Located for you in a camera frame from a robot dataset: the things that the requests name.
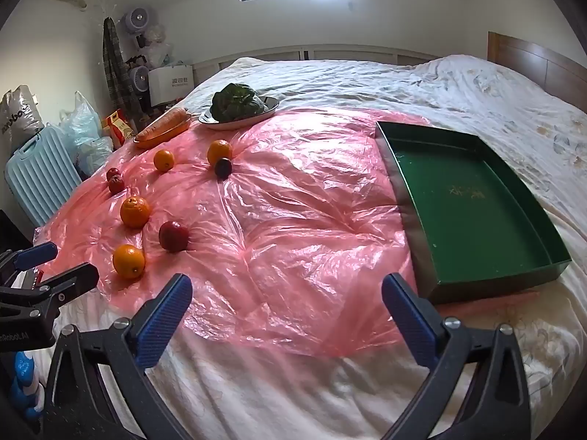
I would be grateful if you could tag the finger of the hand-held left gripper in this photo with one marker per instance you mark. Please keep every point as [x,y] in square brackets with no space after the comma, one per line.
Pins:
[34,255]
[73,278]

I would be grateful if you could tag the grey plaid scarf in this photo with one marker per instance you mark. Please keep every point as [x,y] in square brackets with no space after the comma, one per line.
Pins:
[114,68]

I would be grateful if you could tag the clear plastic bag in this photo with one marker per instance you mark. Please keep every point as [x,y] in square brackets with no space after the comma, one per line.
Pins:
[158,48]

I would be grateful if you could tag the bowl with green fruit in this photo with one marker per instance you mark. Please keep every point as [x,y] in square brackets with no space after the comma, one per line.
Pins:
[220,124]

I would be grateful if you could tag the red and yellow box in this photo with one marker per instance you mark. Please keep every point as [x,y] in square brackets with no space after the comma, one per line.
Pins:
[120,128]

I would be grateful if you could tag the pale blue plastic bag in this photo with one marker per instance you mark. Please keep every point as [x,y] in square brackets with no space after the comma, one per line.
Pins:
[85,133]

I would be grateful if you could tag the small white fan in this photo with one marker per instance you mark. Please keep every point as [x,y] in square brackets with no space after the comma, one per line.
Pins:
[137,22]
[139,80]

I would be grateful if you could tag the green leafy vegetable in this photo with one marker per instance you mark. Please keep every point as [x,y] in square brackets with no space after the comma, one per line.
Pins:
[236,101]

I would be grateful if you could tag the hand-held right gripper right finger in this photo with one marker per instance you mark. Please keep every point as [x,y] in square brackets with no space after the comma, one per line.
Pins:
[408,314]

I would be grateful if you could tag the person's left hand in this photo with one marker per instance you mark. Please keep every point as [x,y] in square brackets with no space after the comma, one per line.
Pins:
[23,369]

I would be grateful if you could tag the white floral quilt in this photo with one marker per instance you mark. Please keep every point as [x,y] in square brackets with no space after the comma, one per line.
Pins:
[321,82]

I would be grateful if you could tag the white cardboard box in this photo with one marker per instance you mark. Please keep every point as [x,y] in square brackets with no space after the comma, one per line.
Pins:
[172,85]

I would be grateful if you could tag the light blue suitcase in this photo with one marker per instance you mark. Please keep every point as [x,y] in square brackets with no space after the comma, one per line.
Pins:
[39,169]

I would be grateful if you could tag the large red apple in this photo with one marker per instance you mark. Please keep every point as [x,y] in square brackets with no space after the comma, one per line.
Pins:
[174,236]

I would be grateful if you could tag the orange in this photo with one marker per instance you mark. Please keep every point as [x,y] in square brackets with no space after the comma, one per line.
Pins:
[163,159]
[129,261]
[219,151]
[135,211]

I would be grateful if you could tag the pink plastic sheet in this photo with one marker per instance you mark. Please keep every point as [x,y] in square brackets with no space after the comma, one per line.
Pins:
[298,220]

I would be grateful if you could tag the dark purple plum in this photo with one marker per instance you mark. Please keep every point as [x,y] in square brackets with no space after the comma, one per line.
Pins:
[223,167]

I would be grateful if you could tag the small red apple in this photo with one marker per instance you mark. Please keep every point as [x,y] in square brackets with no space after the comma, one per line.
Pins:
[112,173]
[116,185]

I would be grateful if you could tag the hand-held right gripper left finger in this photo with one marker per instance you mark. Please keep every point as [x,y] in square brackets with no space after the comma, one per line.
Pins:
[168,305]

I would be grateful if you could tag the carrot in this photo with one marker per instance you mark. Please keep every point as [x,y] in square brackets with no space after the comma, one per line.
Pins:
[163,123]

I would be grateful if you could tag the wooden headboard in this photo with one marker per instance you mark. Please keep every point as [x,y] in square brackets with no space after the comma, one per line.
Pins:
[527,52]

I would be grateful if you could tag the green cardboard tray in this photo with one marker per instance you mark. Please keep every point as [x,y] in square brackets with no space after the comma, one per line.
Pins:
[463,201]

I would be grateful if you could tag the white printed bag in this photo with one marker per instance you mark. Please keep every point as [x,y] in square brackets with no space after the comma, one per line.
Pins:
[18,114]

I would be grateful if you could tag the orange plate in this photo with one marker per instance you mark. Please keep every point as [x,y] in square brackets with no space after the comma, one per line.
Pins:
[176,135]

